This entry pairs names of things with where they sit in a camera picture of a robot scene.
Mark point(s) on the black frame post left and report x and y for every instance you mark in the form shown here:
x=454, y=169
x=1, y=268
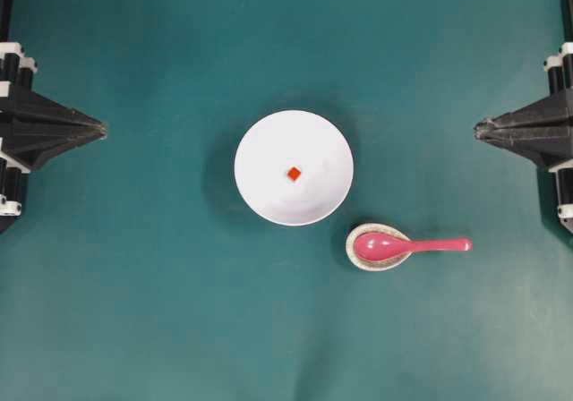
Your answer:
x=6, y=7

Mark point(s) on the small red block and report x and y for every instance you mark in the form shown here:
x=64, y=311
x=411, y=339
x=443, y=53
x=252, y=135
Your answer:
x=293, y=173

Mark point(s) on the pink plastic spoon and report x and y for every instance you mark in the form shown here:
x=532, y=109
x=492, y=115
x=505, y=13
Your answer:
x=380, y=246

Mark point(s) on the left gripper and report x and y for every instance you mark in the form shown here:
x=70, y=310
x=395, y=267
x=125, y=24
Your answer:
x=24, y=152

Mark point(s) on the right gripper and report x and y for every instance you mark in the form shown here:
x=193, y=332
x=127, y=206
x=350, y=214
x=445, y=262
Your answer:
x=554, y=153

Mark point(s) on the speckled ceramic spoon rest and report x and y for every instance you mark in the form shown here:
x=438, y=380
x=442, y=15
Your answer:
x=378, y=265

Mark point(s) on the black frame post right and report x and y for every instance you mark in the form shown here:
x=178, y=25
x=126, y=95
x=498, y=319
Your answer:
x=566, y=7

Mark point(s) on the black frame post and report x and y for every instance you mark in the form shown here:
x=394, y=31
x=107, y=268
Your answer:
x=6, y=7
x=566, y=7

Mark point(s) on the white round bowl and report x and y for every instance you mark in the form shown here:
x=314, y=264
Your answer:
x=280, y=141

